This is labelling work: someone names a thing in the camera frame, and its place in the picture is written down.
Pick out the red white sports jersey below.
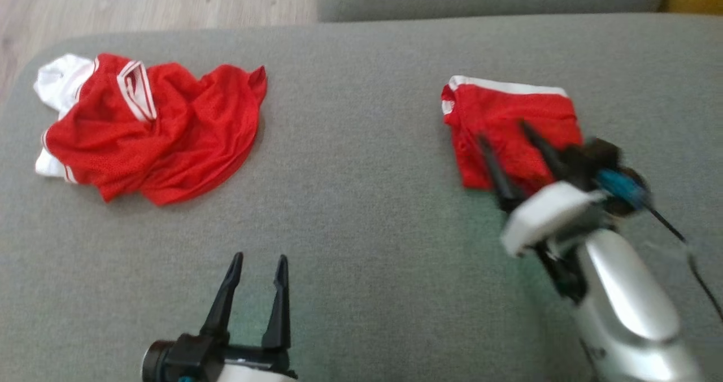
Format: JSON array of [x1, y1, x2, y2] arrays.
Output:
[[33, 53, 268, 206]]

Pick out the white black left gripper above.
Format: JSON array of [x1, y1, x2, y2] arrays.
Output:
[[199, 251, 299, 382]]

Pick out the large grey sofa seat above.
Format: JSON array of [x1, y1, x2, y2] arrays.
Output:
[[0, 14, 723, 382]]

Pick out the red white-trimmed shorts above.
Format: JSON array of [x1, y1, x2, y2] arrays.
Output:
[[441, 75, 584, 195]]

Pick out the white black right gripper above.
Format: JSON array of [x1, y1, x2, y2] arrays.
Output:
[[476, 120, 609, 306]]

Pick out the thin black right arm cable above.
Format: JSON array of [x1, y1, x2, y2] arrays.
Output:
[[647, 204, 723, 323]]

